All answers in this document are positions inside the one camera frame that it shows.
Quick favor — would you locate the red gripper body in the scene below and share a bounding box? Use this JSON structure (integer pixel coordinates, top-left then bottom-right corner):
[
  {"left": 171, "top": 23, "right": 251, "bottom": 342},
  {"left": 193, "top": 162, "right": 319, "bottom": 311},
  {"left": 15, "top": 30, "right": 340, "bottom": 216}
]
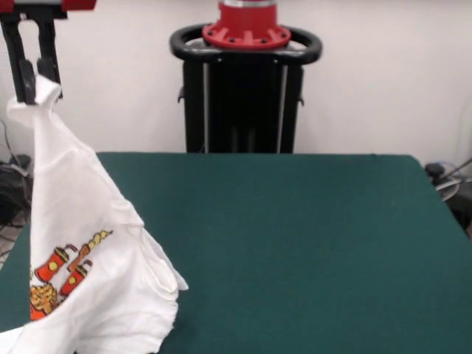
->
[{"left": 0, "top": 0, "right": 99, "bottom": 23}]

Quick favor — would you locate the white towel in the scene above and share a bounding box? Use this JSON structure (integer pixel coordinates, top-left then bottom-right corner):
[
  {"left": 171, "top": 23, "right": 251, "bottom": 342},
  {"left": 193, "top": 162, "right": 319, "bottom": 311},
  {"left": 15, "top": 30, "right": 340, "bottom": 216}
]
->
[{"left": 0, "top": 75, "right": 190, "bottom": 354}]

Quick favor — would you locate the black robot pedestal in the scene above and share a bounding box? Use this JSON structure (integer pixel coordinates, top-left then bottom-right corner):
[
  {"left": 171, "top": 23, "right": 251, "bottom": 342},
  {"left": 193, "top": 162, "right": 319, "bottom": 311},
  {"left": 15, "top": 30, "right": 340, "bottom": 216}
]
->
[{"left": 169, "top": 24, "right": 324, "bottom": 154}]

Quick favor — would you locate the dark green table cloth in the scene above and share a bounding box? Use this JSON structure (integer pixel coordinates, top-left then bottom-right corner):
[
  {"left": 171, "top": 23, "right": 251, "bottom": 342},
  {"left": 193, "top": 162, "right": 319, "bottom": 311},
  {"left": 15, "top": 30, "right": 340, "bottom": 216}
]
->
[{"left": 0, "top": 152, "right": 472, "bottom": 354}]

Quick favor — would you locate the black cable tangle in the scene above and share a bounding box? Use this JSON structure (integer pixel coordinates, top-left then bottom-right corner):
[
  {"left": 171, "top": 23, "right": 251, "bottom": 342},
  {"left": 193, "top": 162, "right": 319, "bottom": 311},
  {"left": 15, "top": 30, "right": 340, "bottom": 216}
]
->
[{"left": 0, "top": 117, "right": 36, "bottom": 255}]

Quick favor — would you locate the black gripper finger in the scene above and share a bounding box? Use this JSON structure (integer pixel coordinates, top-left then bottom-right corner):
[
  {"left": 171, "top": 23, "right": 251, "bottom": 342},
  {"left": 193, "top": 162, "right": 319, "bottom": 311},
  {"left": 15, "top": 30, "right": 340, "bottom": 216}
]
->
[
  {"left": 0, "top": 20, "right": 37, "bottom": 106},
  {"left": 35, "top": 18, "right": 63, "bottom": 101}
]

